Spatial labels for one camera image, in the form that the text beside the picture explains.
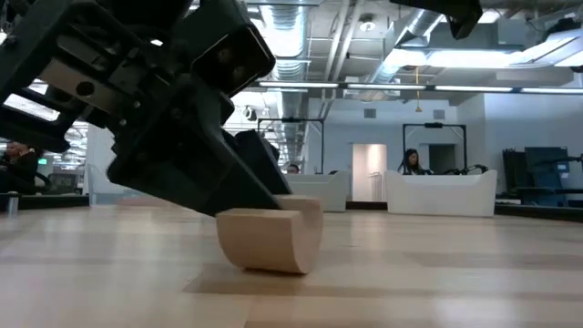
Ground black gantry frame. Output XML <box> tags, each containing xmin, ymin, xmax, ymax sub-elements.
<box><xmin>402</xmin><ymin>121</ymin><xmax>467</xmax><ymax>175</ymax></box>

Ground black aluminium table frame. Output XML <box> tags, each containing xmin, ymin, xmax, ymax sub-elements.
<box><xmin>0</xmin><ymin>193</ymin><xmax>583</xmax><ymax>223</ymax></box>

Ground silver aluminium frame post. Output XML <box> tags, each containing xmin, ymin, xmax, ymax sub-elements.
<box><xmin>5</xmin><ymin>191</ymin><xmax>20</xmax><ymax>218</ymax></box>

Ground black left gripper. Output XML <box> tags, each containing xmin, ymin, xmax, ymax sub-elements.
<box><xmin>0</xmin><ymin>13</ymin><xmax>281</xmax><ymax>218</ymax></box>

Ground light grey plastic bin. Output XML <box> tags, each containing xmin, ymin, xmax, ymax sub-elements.
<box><xmin>284</xmin><ymin>170</ymin><xmax>352</xmax><ymax>213</ymax></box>

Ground silver ventilation duct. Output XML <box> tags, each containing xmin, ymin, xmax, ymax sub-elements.
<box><xmin>268</xmin><ymin>0</ymin><xmax>315</xmax><ymax>169</ymax></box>
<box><xmin>363</xmin><ymin>8</ymin><xmax>438</xmax><ymax>87</ymax></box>

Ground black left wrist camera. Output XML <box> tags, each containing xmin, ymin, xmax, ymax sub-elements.
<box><xmin>189</xmin><ymin>23</ymin><xmax>277</xmax><ymax>99</ymax></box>

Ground black mesh office chair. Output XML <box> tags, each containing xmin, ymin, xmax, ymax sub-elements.
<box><xmin>45</xmin><ymin>172</ymin><xmax>81</xmax><ymax>195</ymax></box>

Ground dark blue equipment rack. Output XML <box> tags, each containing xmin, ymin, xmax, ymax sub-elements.
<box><xmin>500</xmin><ymin>145</ymin><xmax>583</xmax><ymax>206</ymax></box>

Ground white plastic bin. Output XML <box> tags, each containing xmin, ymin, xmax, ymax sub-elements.
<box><xmin>384</xmin><ymin>169</ymin><xmax>498</xmax><ymax>218</ymax></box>

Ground white door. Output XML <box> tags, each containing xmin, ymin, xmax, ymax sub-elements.
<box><xmin>351</xmin><ymin>143</ymin><xmax>388</xmax><ymax>202</ymax></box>

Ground long ceiling light strip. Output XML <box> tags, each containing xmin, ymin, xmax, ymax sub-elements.
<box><xmin>433</xmin><ymin>84</ymin><xmax>514</xmax><ymax>93</ymax></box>
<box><xmin>519</xmin><ymin>86</ymin><xmax>583</xmax><ymax>95</ymax></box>
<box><xmin>345</xmin><ymin>83</ymin><xmax>427</xmax><ymax>91</ymax></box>
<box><xmin>258</xmin><ymin>80</ymin><xmax>341</xmax><ymax>89</ymax></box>

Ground yellow hanging cord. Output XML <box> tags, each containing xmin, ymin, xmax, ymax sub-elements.
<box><xmin>413</xmin><ymin>66</ymin><xmax>424</xmax><ymax>114</ymax></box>

